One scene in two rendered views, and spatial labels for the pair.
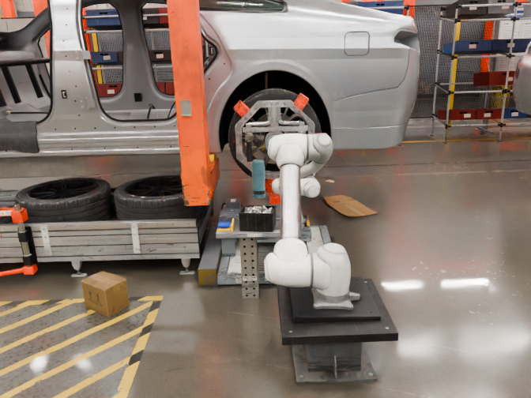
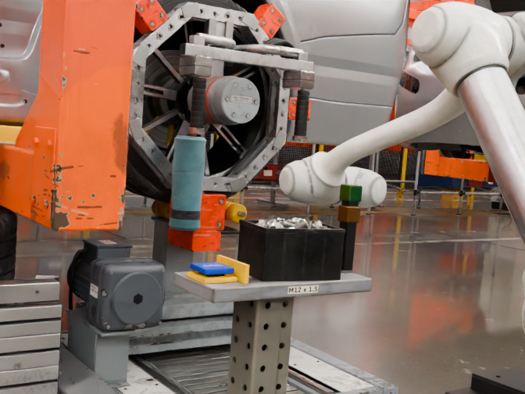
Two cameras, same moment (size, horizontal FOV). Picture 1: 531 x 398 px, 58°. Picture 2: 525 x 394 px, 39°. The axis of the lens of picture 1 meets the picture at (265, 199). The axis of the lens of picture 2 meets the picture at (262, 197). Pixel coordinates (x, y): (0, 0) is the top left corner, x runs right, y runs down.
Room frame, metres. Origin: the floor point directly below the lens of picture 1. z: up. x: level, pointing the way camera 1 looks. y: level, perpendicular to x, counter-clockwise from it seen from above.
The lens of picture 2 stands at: (1.34, 1.06, 0.77)
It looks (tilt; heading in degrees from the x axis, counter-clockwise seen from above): 5 degrees down; 325
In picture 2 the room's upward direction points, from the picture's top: 4 degrees clockwise
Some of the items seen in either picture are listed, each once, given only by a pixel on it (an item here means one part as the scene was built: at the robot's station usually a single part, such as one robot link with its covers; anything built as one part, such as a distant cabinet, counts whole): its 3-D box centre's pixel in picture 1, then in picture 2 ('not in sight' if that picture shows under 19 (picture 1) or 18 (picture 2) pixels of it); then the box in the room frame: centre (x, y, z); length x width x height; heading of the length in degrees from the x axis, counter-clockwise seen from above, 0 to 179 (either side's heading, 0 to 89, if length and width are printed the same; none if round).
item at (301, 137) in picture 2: not in sight; (301, 114); (3.01, -0.25, 0.83); 0.04 x 0.04 x 0.16
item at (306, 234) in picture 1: (276, 228); (168, 320); (3.42, -0.08, 0.13); 0.50 x 0.36 x 0.10; 89
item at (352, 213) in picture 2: not in sight; (348, 213); (2.64, -0.12, 0.59); 0.04 x 0.04 x 0.04; 89
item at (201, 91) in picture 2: (249, 152); (198, 104); (3.02, 0.09, 0.83); 0.04 x 0.04 x 0.16
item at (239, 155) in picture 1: (275, 140); (209, 100); (3.25, -0.08, 0.85); 0.54 x 0.07 x 0.54; 89
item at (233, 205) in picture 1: (234, 223); (105, 304); (3.22, 0.23, 0.26); 0.42 x 0.18 x 0.35; 179
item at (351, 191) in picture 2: not in sight; (351, 192); (2.64, -0.12, 0.64); 0.04 x 0.04 x 0.04; 89
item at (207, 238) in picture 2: (276, 189); (195, 219); (3.29, -0.08, 0.48); 0.16 x 0.12 x 0.17; 179
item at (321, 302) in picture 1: (336, 294); not in sight; (1.99, -0.32, 0.35); 0.22 x 0.18 x 0.06; 87
